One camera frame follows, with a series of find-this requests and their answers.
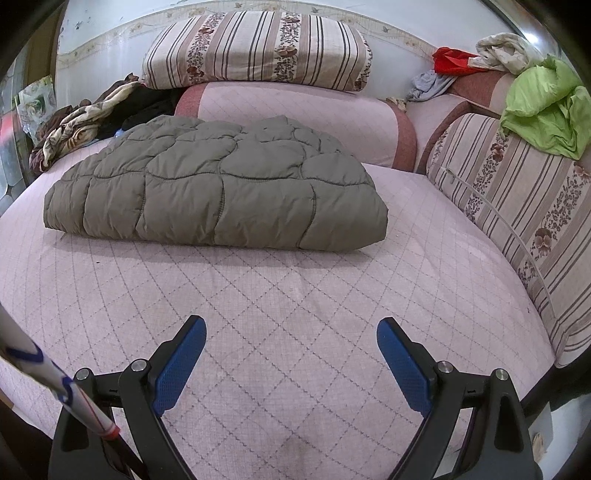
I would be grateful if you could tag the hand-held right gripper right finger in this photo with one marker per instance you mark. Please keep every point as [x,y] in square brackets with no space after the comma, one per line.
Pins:
[404,369]

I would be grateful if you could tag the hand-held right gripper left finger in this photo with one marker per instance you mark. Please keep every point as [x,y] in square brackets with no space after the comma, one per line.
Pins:
[178,364]

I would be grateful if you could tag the olive grey puffer jacket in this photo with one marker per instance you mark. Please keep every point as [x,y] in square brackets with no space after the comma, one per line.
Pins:
[207,194]

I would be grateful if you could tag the black clothes pile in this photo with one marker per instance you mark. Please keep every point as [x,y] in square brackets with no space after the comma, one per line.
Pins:
[147,104]

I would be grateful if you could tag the pink quilted bed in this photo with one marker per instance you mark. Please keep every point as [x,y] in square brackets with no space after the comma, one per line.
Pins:
[277,300]

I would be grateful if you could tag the white red blue rod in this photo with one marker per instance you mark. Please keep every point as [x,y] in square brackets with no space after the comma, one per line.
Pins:
[46,367]

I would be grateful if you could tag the striped floral cushion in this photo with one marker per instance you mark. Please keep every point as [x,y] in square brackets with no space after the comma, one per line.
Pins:
[508,194]

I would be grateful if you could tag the pink bolster cushion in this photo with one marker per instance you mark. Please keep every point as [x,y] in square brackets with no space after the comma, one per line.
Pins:
[300,101]
[434,120]

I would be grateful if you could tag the brown floral blanket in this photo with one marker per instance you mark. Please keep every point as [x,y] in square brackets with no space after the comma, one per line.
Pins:
[74,124]

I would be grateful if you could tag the grey cloth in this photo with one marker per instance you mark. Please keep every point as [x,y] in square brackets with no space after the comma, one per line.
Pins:
[429,85]

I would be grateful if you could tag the green cloth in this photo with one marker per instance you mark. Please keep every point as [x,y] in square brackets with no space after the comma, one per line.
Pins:
[545,110]

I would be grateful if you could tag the printed plastic bag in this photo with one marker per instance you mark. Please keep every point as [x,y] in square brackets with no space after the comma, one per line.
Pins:
[37,99]

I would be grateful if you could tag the red cloth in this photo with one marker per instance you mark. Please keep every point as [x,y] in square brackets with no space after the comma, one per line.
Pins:
[450,60]

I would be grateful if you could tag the striped floral pillow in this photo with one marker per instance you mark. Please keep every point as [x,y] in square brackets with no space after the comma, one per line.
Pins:
[254,46]

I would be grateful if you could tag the white cloth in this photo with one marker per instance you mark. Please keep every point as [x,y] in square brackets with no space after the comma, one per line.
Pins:
[503,48]

